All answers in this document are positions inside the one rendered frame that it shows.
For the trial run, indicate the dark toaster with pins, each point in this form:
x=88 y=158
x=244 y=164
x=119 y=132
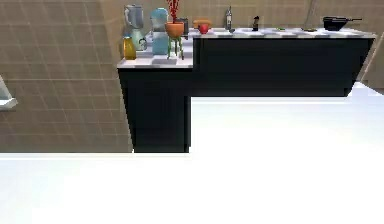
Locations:
x=185 y=25

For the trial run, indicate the orange pot red plant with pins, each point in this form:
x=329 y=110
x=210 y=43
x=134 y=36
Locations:
x=174 y=30

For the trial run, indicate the red bowl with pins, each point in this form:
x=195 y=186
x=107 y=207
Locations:
x=203 y=28

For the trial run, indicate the yellow bottle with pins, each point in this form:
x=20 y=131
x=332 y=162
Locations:
x=129 y=49

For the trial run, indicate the black kitchen counter checkered top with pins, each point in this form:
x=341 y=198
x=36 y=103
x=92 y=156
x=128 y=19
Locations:
x=273 y=66

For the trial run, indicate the grey slim bottle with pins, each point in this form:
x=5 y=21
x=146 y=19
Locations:
x=228 y=19

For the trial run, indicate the black frying pan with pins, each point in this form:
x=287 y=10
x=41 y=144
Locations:
x=335 y=23

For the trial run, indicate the light blue jug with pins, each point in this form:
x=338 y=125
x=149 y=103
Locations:
x=160 y=31

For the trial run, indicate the small black bottle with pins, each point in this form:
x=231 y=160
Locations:
x=255 y=24

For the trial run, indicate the small dark flat dish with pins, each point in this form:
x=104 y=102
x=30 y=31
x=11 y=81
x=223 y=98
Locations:
x=310 y=30

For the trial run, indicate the pale green blender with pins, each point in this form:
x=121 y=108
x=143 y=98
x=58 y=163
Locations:
x=135 y=26

